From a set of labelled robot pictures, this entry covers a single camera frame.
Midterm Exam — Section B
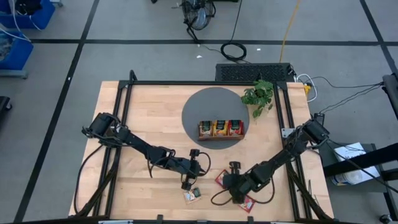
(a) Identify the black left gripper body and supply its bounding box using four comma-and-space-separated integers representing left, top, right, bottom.
178, 149, 203, 191

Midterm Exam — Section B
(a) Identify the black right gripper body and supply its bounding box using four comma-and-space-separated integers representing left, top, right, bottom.
222, 161, 254, 205

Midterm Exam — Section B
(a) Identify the strawberry tea packet red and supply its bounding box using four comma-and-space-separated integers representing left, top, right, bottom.
239, 195, 257, 214
215, 169, 229, 187
228, 119, 244, 136

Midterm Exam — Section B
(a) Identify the vanilla apple tea packet beige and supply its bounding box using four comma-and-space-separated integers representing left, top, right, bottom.
183, 186, 202, 205
198, 120, 214, 137

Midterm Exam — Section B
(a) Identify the wooden three-compartment tray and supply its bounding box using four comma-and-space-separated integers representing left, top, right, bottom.
197, 119, 246, 141

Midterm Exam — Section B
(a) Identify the grey round mat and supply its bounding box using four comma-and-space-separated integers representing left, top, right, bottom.
181, 86, 250, 151

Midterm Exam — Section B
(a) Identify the grey side table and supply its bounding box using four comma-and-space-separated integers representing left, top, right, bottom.
317, 142, 398, 194

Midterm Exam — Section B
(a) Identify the green potted plant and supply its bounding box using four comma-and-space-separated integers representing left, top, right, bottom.
240, 79, 275, 119

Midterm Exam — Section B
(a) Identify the black perforated computer case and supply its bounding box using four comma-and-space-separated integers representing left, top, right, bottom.
215, 62, 296, 83

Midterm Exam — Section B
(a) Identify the white paper stack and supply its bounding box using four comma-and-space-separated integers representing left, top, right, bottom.
330, 142, 382, 187

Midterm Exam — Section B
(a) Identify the black metal stand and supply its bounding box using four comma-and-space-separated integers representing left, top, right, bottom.
322, 143, 398, 224

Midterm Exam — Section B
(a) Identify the black floor fan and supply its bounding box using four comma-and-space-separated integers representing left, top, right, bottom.
181, 0, 217, 44

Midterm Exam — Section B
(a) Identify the blue plastic bin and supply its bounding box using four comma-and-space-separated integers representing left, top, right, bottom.
0, 30, 34, 71
0, 0, 56, 30

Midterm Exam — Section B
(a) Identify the grey dolly platform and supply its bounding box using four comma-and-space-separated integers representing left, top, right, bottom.
0, 68, 29, 79

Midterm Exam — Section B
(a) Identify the small black device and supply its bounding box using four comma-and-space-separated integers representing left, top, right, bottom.
15, 0, 43, 15

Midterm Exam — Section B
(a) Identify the black aluminium table frame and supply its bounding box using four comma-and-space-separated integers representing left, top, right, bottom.
70, 70, 335, 224

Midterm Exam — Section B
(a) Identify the black coiled cable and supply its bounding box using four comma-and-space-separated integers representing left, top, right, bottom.
220, 0, 248, 63

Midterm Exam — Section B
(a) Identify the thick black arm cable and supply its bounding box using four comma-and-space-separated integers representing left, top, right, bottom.
73, 144, 106, 216

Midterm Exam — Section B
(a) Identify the white looped cable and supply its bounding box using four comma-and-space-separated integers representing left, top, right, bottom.
296, 73, 318, 103

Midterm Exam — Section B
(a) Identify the long yellow cable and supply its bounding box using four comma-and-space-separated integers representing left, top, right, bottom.
279, 0, 302, 63

